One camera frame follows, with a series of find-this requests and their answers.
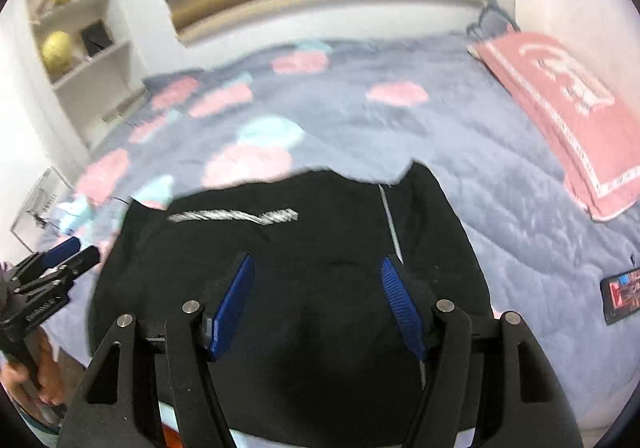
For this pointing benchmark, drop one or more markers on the dark grey cloth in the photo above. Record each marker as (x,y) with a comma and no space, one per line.
(492,21)

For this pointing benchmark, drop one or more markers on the black smartphone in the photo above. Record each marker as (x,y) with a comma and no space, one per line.
(622,295)

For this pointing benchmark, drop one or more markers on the grey floral blanket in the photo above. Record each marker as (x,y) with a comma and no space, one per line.
(450,138)

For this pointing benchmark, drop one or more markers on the person's left hand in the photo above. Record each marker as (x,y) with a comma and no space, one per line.
(47,373)

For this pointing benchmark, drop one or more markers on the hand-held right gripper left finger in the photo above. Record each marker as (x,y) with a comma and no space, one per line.
(232,308)

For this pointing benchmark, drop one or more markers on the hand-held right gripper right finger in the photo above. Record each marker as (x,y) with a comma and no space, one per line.
(402,308)

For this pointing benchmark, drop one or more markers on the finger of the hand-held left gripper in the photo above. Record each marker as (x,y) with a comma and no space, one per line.
(82,258)
(60,250)

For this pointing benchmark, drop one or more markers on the pink pillow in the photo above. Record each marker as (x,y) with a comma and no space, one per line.
(575,128)

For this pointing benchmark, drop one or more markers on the yellow ball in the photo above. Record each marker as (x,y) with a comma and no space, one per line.
(57,51)

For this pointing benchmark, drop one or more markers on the black jacket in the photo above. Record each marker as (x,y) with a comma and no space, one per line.
(310,238)

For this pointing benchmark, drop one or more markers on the small black box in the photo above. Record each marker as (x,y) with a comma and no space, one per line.
(96,38)

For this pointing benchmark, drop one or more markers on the white bookshelf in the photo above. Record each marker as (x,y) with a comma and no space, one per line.
(85,73)

